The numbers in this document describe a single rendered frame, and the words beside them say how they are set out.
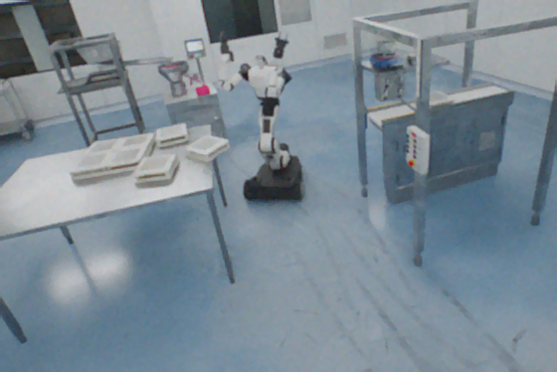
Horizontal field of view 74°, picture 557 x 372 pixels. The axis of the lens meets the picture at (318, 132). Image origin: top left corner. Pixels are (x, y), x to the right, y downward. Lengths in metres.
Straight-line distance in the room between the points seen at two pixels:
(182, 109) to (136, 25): 2.93
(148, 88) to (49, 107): 1.61
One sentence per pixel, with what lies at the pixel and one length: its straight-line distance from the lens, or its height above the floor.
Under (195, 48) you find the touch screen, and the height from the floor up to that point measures 1.27.
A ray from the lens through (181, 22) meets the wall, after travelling 7.41.
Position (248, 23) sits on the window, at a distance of 7.62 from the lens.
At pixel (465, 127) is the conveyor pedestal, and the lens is 3.61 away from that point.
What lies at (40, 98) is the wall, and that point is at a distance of 7.79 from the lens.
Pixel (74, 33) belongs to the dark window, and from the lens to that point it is 7.47.
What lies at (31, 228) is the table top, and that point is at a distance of 2.83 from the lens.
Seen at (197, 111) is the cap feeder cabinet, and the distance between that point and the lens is 4.79.
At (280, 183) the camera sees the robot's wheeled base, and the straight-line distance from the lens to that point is 3.67.
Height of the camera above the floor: 2.16
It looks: 25 degrees down
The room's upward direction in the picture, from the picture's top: 6 degrees counter-clockwise
